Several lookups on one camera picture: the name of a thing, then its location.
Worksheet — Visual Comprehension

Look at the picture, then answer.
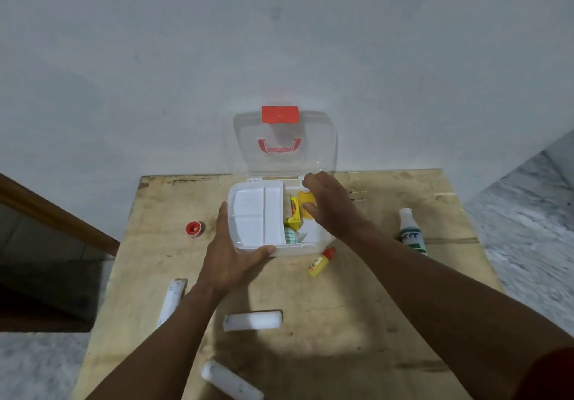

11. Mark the person's right hand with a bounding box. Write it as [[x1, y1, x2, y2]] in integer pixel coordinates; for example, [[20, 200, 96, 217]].
[[301, 172, 367, 240]]

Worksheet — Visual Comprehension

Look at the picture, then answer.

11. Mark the person's left hand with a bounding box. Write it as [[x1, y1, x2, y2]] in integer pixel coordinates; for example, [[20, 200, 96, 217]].
[[197, 202, 277, 300]]

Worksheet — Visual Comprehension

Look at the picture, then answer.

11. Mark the yellow bottle white cap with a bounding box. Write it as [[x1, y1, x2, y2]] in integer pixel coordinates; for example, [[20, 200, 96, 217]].
[[297, 187, 317, 220]]

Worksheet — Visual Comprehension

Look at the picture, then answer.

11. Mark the green and yellow carton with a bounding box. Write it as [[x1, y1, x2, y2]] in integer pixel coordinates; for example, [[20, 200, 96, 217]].
[[285, 197, 304, 231]]

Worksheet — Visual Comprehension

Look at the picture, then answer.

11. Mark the small yellow bottle red cap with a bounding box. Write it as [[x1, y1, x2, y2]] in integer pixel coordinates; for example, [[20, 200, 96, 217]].
[[308, 246, 337, 278]]

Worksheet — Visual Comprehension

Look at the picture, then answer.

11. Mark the short white gauze roll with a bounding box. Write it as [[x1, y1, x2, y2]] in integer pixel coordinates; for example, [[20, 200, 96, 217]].
[[222, 310, 284, 333], [200, 359, 265, 400]]

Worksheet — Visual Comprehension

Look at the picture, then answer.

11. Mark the long printed gauze roll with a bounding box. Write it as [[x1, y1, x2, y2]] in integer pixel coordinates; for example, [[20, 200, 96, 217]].
[[157, 278, 187, 329]]

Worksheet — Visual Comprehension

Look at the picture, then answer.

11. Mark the white bottle green label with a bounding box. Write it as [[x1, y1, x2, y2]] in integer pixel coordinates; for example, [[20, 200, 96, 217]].
[[398, 207, 428, 256]]

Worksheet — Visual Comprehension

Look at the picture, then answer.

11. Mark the clear plastic first-aid box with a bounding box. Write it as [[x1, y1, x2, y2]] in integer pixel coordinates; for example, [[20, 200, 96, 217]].
[[226, 105, 338, 257]]

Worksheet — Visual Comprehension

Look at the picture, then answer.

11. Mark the person's left forearm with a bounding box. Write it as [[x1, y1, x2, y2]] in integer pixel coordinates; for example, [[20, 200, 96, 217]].
[[87, 285, 216, 400]]

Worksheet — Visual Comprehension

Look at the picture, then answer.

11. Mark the person's right forearm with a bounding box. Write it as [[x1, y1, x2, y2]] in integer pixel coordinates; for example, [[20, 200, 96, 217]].
[[345, 224, 574, 400]]

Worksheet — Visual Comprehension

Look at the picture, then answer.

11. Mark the person's red shirt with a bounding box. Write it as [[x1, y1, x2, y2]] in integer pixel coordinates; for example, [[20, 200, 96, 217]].
[[511, 346, 574, 400]]

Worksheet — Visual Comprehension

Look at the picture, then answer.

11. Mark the white divided insert tray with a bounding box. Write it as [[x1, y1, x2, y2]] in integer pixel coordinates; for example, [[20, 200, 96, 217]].
[[229, 181, 286, 251]]

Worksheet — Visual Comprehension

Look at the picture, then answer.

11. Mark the light brown door frame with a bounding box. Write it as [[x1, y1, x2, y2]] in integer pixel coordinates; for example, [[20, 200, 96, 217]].
[[0, 173, 121, 257]]

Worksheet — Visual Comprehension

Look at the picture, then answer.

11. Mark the dark brown door post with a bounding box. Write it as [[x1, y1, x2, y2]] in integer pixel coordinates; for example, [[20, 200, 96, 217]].
[[0, 319, 95, 334]]

